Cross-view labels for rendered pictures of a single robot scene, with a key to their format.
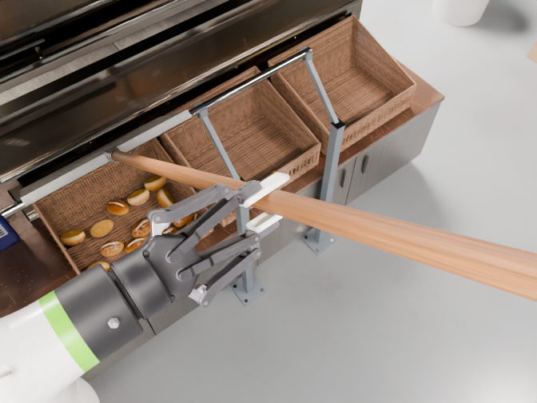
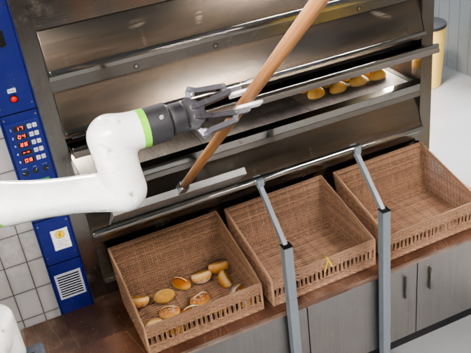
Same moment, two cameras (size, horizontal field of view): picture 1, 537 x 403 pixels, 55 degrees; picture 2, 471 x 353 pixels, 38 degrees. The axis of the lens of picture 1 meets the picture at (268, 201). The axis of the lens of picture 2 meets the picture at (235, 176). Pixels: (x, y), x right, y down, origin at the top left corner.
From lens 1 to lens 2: 1.21 m
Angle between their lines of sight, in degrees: 29
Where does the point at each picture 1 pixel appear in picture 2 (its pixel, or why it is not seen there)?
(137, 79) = (214, 169)
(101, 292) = (159, 106)
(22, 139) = not seen: hidden behind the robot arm
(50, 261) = (115, 319)
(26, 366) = (124, 122)
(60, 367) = (136, 128)
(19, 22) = (134, 106)
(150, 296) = (179, 114)
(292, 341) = not seen: outside the picture
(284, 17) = (347, 135)
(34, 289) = (97, 338)
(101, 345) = (154, 126)
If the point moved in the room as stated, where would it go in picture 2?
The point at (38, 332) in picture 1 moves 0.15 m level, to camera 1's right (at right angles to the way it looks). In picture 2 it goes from (130, 113) to (193, 113)
